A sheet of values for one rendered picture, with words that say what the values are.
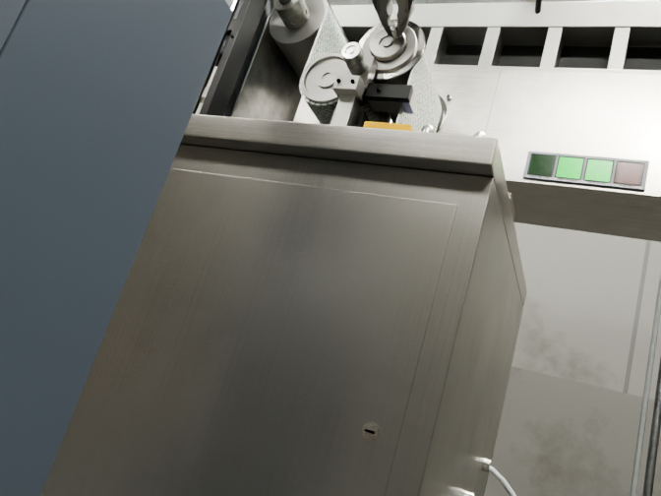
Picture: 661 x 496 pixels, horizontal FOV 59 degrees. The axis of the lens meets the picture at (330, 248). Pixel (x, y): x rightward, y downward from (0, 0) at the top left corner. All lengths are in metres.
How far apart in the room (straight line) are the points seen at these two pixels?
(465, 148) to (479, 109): 0.78
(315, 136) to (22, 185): 0.45
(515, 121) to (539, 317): 1.18
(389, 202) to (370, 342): 0.19
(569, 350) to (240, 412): 1.86
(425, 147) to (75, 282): 0.45
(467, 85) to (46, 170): 1.23
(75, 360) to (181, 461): 0.29
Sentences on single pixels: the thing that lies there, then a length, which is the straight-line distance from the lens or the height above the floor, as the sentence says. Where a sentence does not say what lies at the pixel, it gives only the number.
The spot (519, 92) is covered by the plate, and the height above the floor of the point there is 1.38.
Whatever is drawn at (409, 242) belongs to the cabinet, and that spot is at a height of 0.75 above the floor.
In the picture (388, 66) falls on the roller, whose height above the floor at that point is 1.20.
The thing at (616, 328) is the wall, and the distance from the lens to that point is 2.52.
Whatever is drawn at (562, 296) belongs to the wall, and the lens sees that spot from 2.55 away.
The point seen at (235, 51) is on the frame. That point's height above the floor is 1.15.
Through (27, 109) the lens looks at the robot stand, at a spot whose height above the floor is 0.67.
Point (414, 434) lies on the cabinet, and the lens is 0.70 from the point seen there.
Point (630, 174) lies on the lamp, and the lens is 1.43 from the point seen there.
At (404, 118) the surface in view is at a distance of 1.21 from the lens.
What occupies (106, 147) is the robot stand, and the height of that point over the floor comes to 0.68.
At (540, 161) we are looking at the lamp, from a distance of 1.44.
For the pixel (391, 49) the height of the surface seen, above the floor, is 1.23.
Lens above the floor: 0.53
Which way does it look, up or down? 15 degrees up
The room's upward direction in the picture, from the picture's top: 17 degrees clockwise
